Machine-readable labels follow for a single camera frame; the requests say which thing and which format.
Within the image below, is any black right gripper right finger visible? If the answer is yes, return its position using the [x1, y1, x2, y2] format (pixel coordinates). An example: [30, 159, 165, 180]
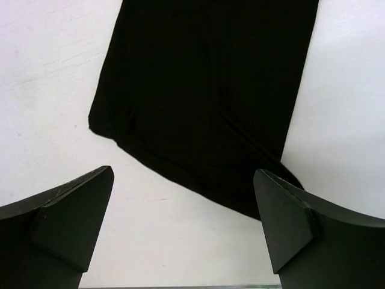
[253, 170, 384, 289]

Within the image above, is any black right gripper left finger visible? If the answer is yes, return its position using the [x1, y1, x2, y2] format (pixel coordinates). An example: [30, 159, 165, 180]
[1, 166, 114, 289]

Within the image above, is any black skirt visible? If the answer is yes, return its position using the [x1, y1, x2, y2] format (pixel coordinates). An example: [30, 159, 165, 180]
[88, 1, 318, 219]

